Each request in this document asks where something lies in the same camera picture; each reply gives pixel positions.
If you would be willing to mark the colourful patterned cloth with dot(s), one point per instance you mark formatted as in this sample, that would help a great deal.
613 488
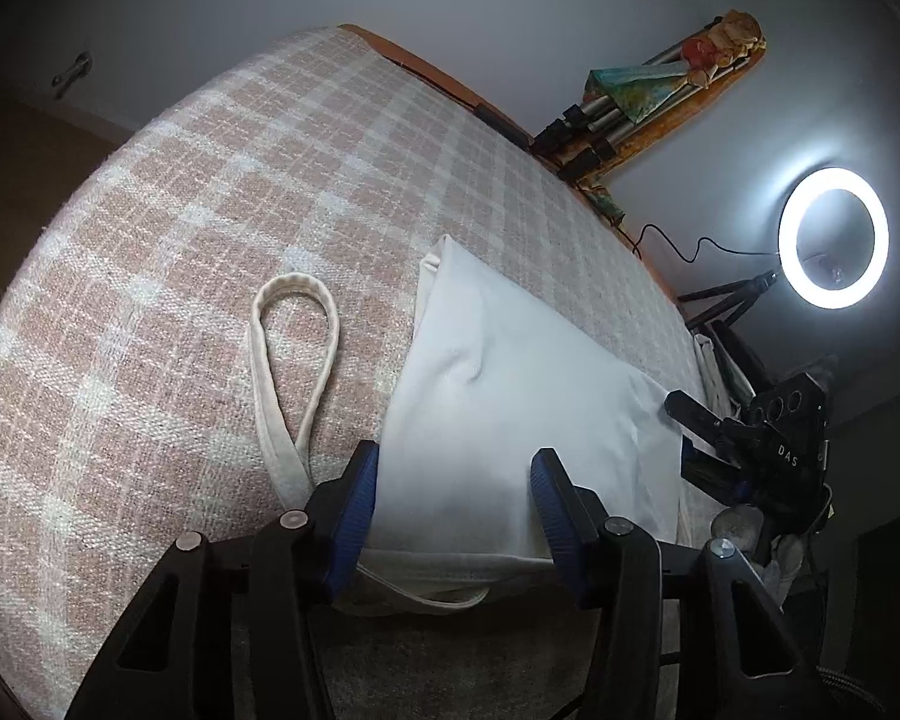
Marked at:
630 90

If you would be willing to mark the white canvas tote bag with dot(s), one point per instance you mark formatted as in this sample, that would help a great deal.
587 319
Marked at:
495 420

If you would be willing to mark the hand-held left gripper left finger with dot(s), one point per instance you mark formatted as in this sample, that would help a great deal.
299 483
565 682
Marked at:
352 532

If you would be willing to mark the stack of light folded clothes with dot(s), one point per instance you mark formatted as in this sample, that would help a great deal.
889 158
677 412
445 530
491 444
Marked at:
709 360

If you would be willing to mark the orange wooden board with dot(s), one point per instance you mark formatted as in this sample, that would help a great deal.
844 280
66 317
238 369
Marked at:
667 131

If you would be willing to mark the silver folded tripod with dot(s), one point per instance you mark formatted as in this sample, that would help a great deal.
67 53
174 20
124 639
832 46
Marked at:
607 116

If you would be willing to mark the black gooseneck phone holder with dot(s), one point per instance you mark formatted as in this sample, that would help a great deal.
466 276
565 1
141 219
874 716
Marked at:
825 264

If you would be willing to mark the yellow green cloth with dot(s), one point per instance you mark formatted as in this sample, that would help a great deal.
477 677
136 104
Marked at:
604 202

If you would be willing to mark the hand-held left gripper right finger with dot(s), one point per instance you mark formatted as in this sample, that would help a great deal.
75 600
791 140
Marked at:
559 532

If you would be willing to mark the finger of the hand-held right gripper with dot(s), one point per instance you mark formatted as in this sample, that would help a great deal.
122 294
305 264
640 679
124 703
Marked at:
690 409
709 474

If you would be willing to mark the beige plaid blanket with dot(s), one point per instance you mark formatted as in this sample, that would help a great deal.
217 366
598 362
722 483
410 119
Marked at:
195 187

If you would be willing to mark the orange wooden bed frame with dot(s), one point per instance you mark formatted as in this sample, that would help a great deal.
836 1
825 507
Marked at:
420 67

